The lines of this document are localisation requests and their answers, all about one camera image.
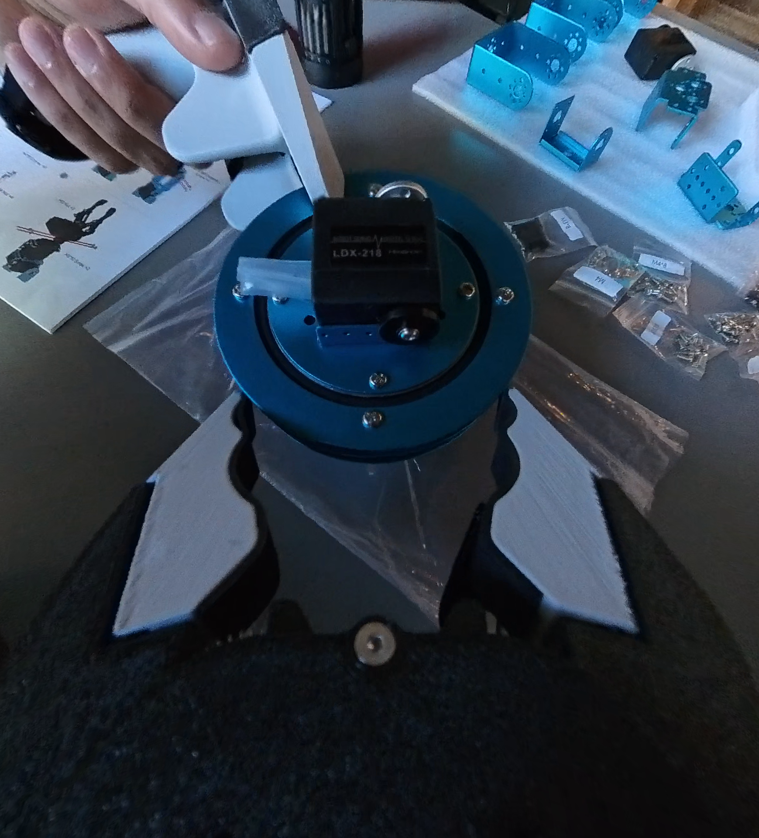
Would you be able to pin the set of blue metal brackets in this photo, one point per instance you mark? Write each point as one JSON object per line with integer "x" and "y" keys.
{"x": 503, "y": 65}

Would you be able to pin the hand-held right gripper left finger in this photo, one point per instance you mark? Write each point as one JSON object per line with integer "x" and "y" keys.
{"x": 183, "y": 537}

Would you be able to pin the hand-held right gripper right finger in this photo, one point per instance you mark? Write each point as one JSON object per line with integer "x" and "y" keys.
{"x": 549, "y": 517}

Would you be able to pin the white instruction booklet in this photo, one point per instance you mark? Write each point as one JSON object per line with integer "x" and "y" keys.
{"x": 39, "y": 262}

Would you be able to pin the white foam sheet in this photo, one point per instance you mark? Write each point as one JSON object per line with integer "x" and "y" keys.
{"x": 615, "y": 190}

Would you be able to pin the black perforated cylinder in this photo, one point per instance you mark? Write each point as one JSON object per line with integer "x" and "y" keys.
{"x": 330, "y": 46}

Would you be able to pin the pile of small screw bags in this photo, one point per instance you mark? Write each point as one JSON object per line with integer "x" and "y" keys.
{"x": 654, "y": 288}

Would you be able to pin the black servo motor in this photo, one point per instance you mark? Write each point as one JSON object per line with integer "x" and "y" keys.
{"x": 661, "y": 49}
{"x": 373, "y": 275}

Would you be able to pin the clear plastic bag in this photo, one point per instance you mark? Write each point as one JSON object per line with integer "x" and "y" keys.
{"x": 366, "y": 524}

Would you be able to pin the person's left hand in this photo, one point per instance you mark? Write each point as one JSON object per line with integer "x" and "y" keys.
{"x": 78, "y": 72}

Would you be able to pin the dark grey desk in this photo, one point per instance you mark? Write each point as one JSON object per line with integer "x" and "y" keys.
{"x": 91, "y": 393}

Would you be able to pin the small clear plastic piece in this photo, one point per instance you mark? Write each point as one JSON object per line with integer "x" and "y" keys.
{"x": 274, "y": 278}

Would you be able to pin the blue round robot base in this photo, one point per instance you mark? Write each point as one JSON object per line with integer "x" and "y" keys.
{"x": 418, "y": 366}

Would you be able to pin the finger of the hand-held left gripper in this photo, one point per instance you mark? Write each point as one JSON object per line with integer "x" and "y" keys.
{"x": 294, "y": 111}
{"x": 255, "y": 196}

